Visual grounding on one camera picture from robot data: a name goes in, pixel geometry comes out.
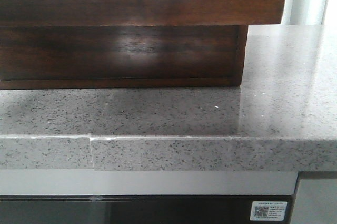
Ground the dark wooden drawer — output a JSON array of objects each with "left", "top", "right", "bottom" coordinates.
[{"left": 1, "top": 0, "right": 285, "bottom": 27}]

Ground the dark wooden drawer cabinet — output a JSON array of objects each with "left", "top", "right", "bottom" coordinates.
[{"left": 1, "top": 25, "right": 248, "bottom": 90}]

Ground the white QR code sticker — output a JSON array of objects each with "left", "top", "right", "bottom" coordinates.
[{"left": 250, "top": 201, "right": 288, "bottom": 221}]

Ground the black appliance front panel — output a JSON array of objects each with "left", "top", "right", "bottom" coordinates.
[{"left": 1, "top": 195, "right": 293, "bottom": 223}]

